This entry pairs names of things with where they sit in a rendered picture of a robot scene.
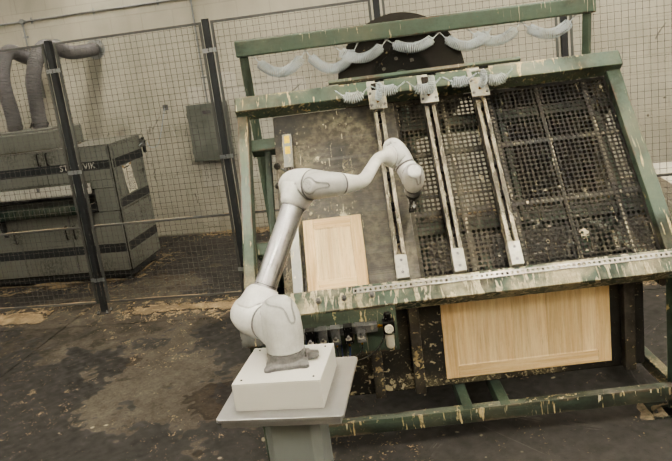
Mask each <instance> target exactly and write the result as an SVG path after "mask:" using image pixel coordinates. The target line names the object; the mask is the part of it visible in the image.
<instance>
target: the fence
mask: <svg viewBox="0 0 672 461"><path fill-rule="evenodd" d="M288 135H289V139H290V143H285V144H284V136H288ZM282 142H283V155H284V168H285V167H293V169H294V161H293V148H292V137H291V134H284V135H282ZM286 146H290V152H291V154H285V147H286ZM290 251H291V265H292V279H293V292H294V293H300V292H304V285H303V273H302V260H301V248H300V236H299V226H298V229H297V232H296V235H295V237H294V240H293V243H292V246H291V249H290Z"/></svg>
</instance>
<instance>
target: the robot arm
mask: <svg viewBox="0 0 672 461"><path fill-rule="evenodd" d="M381 163H384V165H385V166H387V167H390V168H392V169H395V170H396V172H397V173H398V175H399V177H400V179H401V182H402V184H403V185H404V192H405V195H406V197H407V198H408V199H409V213H412V212H415V210H416V208H417V206H416V205H415V203H416V200H417V199H418V198H419V196H420V194H421V192H422V187H423V185H424V180H425V174H424V171H423V169H422V167H421V166H420V165H418V164H416V162H415V161H414V159H413V157H412V155H411V153H410V151H409V150H408V149H407V147H406V146H405V145H404V143H403V142H401V141H400V140H399V139H397V138H389V139H387V140H386V141H385V142H384V144H383V150H382V151H379V152H377V153H375V154H374V155H373V156H372V157H371V159H370V160H369V162H368V163H367V165H366V166H365V168H364V169H363V171H362V172H361V174H359V175H352V174H346V173H341V172H328V171H322V170H316V169H310V168H298V169H292V170H289V171H287V172H286V173H284V174H283V175H282V176H281V178H280V180H279V183H278V186H279V191H280V193H281V197H280V200H281V204H282V205H281V208H280V211H279V214H278V217H277V220H276V222H275V225H274V228H273V231H272V234H271V237H270V240H269V243H268V245H267V248H266V251H265V254H264V257H263V260H262V263H261V265H260V268H259V271H258V274H257V277H256V280H255V283H254V284H251V285H249V286H248V287H246V289H245V291H244V292H243V294H242V295H241V297H240V298H238V299H237V300H236V301H235V302H234V304H233V306H232V308H231V311H230V318H231V321H232V323H233V324H234V326H235V327H236V328H237V329H238V330H239V331H240V332H242V333H243V334H245V335H247V336H250V337H252V338H256V339H260V340H261V341H262V342H263V344H265V345H266V348H267V363H266V367H265V368H264V373H272V372H277V371H285V370H292V369H305V368H309V367H310V365H309V362H308V360H309V359H312V358H315V357H318V356H319V350H314V349H310V348H305V346H304V334H303V326H302V321H301V316H300V312H299V309H298V307H297V305H296V304H295V302H294V301H293V300H292V299H291V298H290V297H288V296H286V295H279V294H278V292H276V290H277V287H278V284H279V281H280V278H281V276H282V273H283V270H284V267H285V264H286V261H287V258H288V255H289V252H290V249H291V246H292V243H293V240H294V237H295V235H296V232H297V229H298V226H299V223H300V220H301V217H302V214H303V211H305V210H307V209H308V207H309V206H310V204H311V203H312V202H313V200H314V199H322V198H329V197H336V196H340V195H344V194H347V193H350V192H353V191H357V190H360V189H363V188H365V187H366V186H368V185H369V184H370V183H371V181H372V180H373V178H374V176H375V174H376V172H377V170H378V168H379V166H380V164H381Z"/></svg>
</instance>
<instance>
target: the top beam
mask: <svg viewBox="0 0 672 461"><path fill-rule="evenodd" d="M622 64H623V62H622V59H621V56H620V53H619V51H618V50H613V51H605V52H598V53H590V54H582V55H574V56H566V57H558V58H550V59H542V60H534V61H526V62H518V63H510V64H502V65H494V66H488V68H485V69H484V70H486V71H487V74H486V75H487V76H488V75H489V74H493V75H494V74H499V73H501V72H502V73H503V74H507V73H508V72H509V71H510V70H511V68H513V69H512V71H511V72H510V73H509V74H508V75H507V77H506V78H507V81H506V80H505V81H506V83H504V82H503V83H504V84H501V85H499V83H498V86H497V85H496V86H494V83H493V86H491V85H489V83H488V87H489V90H493V89H501V88H509V87H517V86H525V85H533V84H541V83H549V82H557V81H565V80H573V79H581V78H589V77H597V76H604V73H605V72H606V71H607V70H612V69H621V66H622ZM464 75H465V76H466V77H468V75H467V71H466V69H463V70H455V71H447V72H439V73H436V75H434V77H435V82H436V81H437V80H438V79H439V77H441V79H440V80H439V81H438V82H437V83H436V88H437V93H438V96H445V95H453V94H461V93H469V92H471V89H470V84H468V86H466V87H464V85H463V88H462V87H461V88H459V87H458V88H457V84H456V88H454V87H453V88H452V85H450V84H451V82H449V81H447V80H446V79H444V78H442V77H445V78H447V79H449V80H452V78H453V77H461V76H464ZM416 76H417V75H415V76H407V77H399V78H391V79H383V80H384V85H391V84H394V86H395V85H396V86H397V87H398V86H399V85H400V84H401V83H403V82H404V81H405V83H404V84H403V85H401V86H400V87H399V88H398V89H397V88H396V89H397V91H398V93H396V95H395V94H394V95H392V92H391V95H392V96H390V92H389V96H388V93H387V96H386V99H387V103H389V102H397V101H405V100H413V99H420V94H417V92H418V89H417V92H416V94H415V91H416V89H415V91H414V87H412V86H411V85H409V84H408V83H407V82H409V83H410V84H412V85H413V86H416V85H417V77H416ZM366 88H367V86H366V82H360V83H352V84H344V85H336V86H328V87H320V88H312V89H304V90H296V91H288V92H280V93H272V94H264V95H256V96H249V97H241V98H235V113H236V116H237V118H238V116H245V115H246V116H247V117H249V120H253V119H261V118H269V117H277V116H285V115H293V114H301V113H309V112H317V111H325V110H333V109H341V108H349V107H357V106H365V105H369V100H368V92H367V90H366V91H365V93H364V95H363V97H364V99H363V98H362V97H361V98H362V101H361V100H360V102H359V101H358V103H356V100H355V104H354V102H353V104H351V101H350V104H349V103H346V101H345V103H344V99H342V97H343V96H341V95H340V94H342V95H345V93H346V92H350V93H352V92H356V91H357V90H358V91H359V92H362V93H363V92H364V90H365V89H366ZM335 90H336V91H338V92H339V93H340V94H338V93H337V92H335Z"/></svg>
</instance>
